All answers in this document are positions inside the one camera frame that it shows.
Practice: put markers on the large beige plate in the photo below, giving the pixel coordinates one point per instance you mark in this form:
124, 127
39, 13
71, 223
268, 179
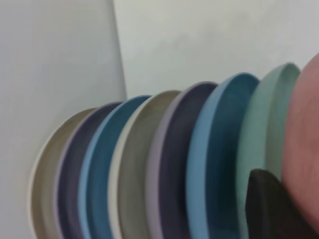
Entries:
134, 174

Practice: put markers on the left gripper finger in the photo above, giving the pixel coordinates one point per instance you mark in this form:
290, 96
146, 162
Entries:
269, 211

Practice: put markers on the large dark purple plate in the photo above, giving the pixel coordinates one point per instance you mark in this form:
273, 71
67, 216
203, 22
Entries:
172, 174

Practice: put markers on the pink plate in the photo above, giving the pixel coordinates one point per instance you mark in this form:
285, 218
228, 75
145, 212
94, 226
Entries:
304, 124

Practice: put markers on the large blue plate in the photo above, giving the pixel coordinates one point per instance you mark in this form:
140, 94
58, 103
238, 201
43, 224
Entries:
214, 161

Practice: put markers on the green plate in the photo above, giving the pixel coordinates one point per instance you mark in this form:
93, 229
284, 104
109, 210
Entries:
261, 124

